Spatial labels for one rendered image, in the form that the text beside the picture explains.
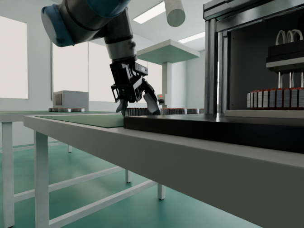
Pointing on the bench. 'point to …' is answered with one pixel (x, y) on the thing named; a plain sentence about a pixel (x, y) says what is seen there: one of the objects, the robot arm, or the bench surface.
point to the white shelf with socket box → (167, 64)
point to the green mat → (92, 120)
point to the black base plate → (226, 129)
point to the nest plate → (266, 113)
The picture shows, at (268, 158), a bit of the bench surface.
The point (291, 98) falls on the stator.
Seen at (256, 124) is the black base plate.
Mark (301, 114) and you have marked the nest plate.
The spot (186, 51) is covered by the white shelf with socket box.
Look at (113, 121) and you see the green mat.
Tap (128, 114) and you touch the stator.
